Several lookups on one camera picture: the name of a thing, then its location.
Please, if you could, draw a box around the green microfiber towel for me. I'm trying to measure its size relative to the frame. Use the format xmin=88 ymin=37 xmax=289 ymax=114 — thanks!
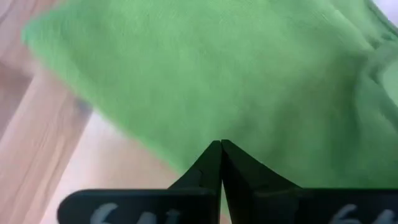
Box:
xmin=21 ymin=0 xmax=398 ymax=189

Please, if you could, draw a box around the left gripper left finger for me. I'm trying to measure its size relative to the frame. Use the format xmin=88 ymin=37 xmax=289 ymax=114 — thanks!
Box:
xmin=167 ymin=139 xmax=223 ymax=191

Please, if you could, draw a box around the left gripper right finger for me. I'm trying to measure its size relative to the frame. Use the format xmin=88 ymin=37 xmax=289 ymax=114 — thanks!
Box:
xmin=220 ymin=139 xmax=301 ymax=191

